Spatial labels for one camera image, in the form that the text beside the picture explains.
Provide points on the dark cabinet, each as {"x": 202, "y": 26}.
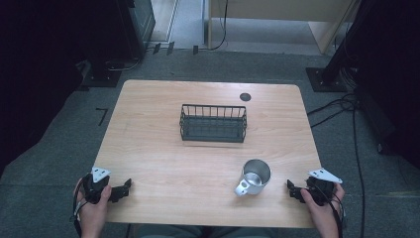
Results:
{"x": 142, "y": 23}

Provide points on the silver metal cup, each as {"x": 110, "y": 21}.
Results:
{"x": 253, "y": 178}

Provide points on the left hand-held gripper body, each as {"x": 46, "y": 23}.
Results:
{"x": 95, "y": 185}

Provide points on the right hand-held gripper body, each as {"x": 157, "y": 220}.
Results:
{"x": 320, "y": 190}

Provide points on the person's left hand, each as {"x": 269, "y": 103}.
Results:
{"x": 95, "y": 211}

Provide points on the dark curtain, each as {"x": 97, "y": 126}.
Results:
{"x": 36, "y": 66}
{"x": 393, "y": 82}

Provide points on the person's right hand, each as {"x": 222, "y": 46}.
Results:
{"x": 322, "y": 213}

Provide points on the black metal stand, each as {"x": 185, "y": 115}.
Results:
{"x": 102, "y": 74}
{"x": 327, "y": 79}

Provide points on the light wooden desk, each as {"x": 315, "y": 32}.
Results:
{"x": 284, "y": 13}

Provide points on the black round table grommet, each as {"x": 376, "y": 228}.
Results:
{"x": 245, "y": 97}

